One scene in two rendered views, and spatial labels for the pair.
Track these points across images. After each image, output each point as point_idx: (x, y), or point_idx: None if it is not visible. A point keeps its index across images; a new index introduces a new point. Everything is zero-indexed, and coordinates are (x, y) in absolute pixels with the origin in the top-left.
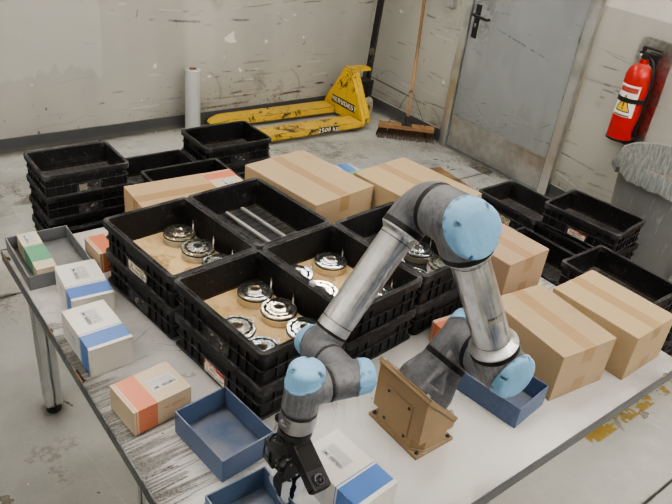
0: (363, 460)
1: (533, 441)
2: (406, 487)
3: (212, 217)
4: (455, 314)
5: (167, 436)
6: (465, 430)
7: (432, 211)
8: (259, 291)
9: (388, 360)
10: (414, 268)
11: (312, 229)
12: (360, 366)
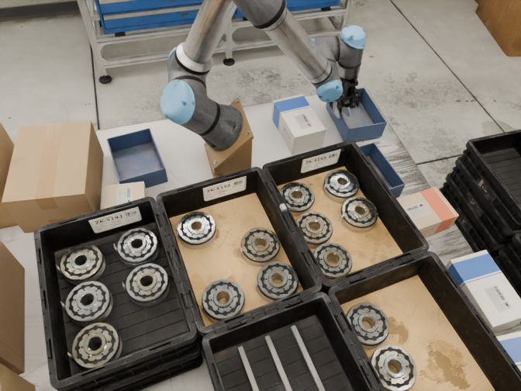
0: (287, 115)
1: None
2: (255, 126)
3: (381, 386)
4: (191, 98)
5: (404, 194)
6: (189, 148)
7: None
8: (329, 251)
9: (248, 131)
10: (127, 257)
11: (238, 320)
12: (314, 38)
